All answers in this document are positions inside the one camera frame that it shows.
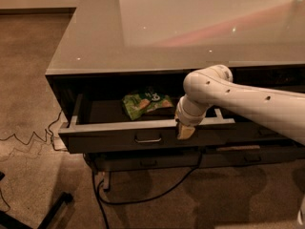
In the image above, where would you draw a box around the grey drawer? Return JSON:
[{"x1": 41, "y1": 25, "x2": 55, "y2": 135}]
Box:
[
  {"x1": 235, "y1": 122, "x2": 286, "y2": 141},
  {"x1": 87, "y1": 151, "x2": 201, "y2": 172},
  {"x1": 200, "y1": 141, "x2": 305, "y2": 168},
  {"x1": 59, "y1": 94, "x2": 234, "y2": 154}
]

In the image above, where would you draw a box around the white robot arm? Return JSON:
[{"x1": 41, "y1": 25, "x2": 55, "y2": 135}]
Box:
[{"x1": 176, "y1": 65, "x2": 305, "y2": 144}]

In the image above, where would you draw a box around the grey drawer cabinet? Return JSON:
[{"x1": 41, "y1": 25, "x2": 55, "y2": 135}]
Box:
[{"x1": 45, "y1": 0, "x2": 305, "y2": 193}]

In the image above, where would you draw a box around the thick black floor cable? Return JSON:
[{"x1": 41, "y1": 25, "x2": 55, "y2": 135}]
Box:
[{"x1": 91, "y1": 150, "x2": 204, "y2": 229}]

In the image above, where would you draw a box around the thin tangled black cable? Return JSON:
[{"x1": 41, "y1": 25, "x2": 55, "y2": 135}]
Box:
[{"x1": 0, "y1": 110, "x2": 70, "y2": 214}]

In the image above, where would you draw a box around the green snack bag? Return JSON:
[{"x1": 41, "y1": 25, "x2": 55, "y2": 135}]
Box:
[{"x1": 122, "y1": 87, "x2": 173, "y2": 120}]

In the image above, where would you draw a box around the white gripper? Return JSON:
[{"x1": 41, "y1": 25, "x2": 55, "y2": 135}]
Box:
[{"x1": 175, "y1": 94, "x2": 211, "y2": 140}]

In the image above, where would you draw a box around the black stand leg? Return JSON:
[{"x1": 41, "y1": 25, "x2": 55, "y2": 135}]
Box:
[{"x1": 0, "y1": 172, "x2": 74, "y2": 229}]

